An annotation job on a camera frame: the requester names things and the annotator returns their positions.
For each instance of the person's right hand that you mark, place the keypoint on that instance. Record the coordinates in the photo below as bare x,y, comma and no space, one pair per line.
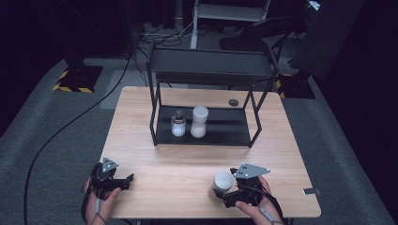
258,211

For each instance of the grey tape strip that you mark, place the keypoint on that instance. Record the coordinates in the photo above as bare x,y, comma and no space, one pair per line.
311,191

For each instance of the dark round table grommet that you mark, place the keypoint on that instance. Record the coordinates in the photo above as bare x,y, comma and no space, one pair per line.
233,102

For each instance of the short white-lid spice jar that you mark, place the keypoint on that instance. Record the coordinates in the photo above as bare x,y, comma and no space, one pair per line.
222,182

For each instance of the lit monitor screen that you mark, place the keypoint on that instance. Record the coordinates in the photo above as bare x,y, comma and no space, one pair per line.
313,4

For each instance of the silver-lid glass shaker jar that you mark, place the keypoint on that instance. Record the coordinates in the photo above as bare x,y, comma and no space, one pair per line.
178,126

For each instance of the yellow-black striped stand base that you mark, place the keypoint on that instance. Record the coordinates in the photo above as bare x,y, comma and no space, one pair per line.
78,79
295,87

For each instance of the black office chair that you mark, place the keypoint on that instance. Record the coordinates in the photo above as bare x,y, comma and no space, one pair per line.
266,29

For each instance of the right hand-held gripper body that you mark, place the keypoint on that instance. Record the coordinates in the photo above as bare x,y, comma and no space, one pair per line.
248,187

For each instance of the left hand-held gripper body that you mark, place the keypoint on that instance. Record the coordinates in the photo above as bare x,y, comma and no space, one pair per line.
103,181

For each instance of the white metal stand frame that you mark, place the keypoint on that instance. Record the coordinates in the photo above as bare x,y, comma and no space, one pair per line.
230,12

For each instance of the person's left hand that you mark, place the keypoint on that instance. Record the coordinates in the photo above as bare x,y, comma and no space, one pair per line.
103,207

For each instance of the dark slanted panel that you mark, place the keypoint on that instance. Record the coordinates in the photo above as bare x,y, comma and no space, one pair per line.
327,37

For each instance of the black metal two-tier rack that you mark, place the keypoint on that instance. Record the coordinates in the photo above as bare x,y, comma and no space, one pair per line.
206,62

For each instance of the tall white-lid spice jar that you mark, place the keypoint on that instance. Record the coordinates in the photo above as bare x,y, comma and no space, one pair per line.
199,122

